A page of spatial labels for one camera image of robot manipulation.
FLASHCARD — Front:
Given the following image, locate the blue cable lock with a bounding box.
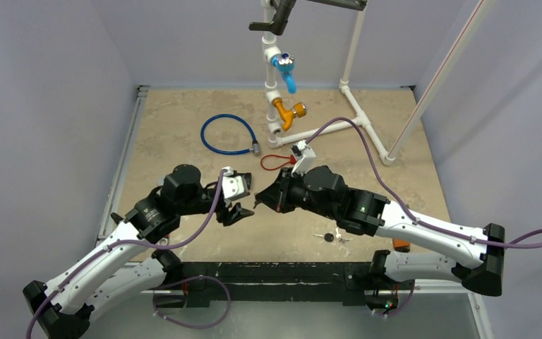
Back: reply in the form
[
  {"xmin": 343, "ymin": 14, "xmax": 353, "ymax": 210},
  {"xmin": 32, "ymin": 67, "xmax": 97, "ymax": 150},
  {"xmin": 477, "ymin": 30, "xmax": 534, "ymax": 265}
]
[{"xmin": 200, "ymin": 114, "xmax": 261, "ymax": 157}]

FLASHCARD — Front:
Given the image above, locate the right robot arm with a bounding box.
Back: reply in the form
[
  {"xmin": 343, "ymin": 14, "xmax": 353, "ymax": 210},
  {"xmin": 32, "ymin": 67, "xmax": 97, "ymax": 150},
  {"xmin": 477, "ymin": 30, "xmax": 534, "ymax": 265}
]
[{"xmin": 255, "ymin": 165, "xmax": 505, "ymax": 297}]

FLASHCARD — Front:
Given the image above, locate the key bunch with black fob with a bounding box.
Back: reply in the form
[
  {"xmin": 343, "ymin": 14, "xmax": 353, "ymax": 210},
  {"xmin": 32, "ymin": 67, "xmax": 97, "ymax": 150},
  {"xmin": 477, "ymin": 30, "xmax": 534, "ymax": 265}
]
[{"xmin": 313, "ymin": 228, "xmax": 351, "ymax": 244}]

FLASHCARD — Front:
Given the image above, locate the orange faucet valve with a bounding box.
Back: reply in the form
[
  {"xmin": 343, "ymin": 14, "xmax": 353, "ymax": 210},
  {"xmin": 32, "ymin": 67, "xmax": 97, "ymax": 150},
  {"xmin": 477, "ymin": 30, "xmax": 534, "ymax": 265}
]
[{"xmin": 271, "ymin": 97, "xmax": 307, "ymax": 131}]

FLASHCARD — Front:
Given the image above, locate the orange tool at right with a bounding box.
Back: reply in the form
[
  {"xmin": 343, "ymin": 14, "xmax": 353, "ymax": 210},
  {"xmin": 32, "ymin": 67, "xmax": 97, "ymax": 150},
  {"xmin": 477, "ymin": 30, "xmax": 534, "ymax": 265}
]
[{"xmin": 392, "ymin": 239, "xmax": 411, "ymax": 253}]

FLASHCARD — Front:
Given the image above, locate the blue faucet valve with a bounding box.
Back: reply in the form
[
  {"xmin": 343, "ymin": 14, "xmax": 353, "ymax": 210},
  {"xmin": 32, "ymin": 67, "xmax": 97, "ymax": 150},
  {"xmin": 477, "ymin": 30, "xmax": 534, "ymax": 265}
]
[{"xmin": 271, "ymin": 52, "xmax": 297, "ymax": 94}]

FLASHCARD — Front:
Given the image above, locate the white diagonal pole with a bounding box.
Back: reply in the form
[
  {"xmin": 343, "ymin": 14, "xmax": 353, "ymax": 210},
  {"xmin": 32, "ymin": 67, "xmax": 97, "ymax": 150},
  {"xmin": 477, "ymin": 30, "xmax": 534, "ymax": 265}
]
[{"xmin": 383, "ymin": 1, "xmax": 495, "ymax": 166}]

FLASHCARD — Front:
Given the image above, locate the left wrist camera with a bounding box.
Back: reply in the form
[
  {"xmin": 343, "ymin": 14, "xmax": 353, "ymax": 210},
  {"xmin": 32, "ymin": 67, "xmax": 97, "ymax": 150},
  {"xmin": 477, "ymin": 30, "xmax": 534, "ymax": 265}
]
[{"xmin": 221, "ymin": 167, "xmax": 250, "ymax": 201}]

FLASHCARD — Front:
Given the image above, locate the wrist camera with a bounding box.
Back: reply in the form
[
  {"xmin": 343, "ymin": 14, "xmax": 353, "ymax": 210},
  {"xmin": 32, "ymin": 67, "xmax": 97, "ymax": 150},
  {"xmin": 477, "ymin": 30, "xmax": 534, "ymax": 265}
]
[
  {"xmin": 221, "ymin": 167, "xmax": 250, "ymax": 201},
  {"xmin": 291, "ymin": 140, "xmax": 316, "ymax": 176}
]

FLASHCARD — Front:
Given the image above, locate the red cable seal lock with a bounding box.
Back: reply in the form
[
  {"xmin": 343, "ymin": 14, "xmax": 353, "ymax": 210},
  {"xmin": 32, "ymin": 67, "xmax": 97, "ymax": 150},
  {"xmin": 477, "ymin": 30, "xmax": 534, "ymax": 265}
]
[{"xmin": 260, "ymin": 154, "xmax": 296, "ymax": 171}]

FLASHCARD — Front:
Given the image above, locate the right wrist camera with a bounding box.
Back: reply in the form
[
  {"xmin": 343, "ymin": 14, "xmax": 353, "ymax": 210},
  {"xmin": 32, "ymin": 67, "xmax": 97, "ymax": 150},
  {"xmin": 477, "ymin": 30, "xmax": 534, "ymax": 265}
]
[{"xmin": 291, "ymin": 140, "xmax": 316, "ymax": 176}]

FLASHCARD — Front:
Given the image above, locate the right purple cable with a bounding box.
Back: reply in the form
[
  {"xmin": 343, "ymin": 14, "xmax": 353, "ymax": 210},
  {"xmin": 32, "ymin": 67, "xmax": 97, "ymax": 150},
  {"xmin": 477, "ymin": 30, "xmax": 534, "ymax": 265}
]
[{"xmin": 304, "ymin": 117, "xmax": 542, "ymax": 319}]

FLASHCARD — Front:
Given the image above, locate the purple cable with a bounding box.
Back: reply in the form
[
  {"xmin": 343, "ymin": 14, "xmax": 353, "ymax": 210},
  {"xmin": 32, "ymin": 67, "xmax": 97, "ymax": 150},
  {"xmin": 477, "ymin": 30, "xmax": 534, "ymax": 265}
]
[
  {"xmin": 304, "ymin": 117, "xmax": 542, "ymax": 319},
  {"xmin": 25, "ymin": 168, "xmax": 232, "ymax": 339}
]

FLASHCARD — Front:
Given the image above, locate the white PVC pipe frame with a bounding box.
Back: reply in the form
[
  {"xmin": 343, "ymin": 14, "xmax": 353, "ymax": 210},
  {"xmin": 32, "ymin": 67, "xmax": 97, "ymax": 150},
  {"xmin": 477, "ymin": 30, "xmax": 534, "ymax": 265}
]
[{"xmin": 248, "ymin": 1, "xmax": 388, "ymax": 166}]

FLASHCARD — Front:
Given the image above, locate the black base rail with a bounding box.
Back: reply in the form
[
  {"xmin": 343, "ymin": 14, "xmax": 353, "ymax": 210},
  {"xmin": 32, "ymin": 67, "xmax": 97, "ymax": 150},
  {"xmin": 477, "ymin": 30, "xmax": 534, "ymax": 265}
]
[{"xmin": 156, "ymin": 262, "xmax": 414, "ymax": 309}]

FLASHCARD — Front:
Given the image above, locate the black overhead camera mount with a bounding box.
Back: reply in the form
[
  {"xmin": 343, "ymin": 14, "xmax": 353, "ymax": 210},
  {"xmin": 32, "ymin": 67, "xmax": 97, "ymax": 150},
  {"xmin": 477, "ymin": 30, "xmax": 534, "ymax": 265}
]
[{"xmin": 248, "ymin": 0, "xmax": 368, "ymax": 37}]

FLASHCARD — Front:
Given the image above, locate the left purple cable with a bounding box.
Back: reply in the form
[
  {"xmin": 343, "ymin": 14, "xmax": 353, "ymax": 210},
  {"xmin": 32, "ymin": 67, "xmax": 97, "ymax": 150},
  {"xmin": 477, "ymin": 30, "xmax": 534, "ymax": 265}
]
[{"xmin": 25, "ymin": 168, "xmax": 232, "ymax": 339}]

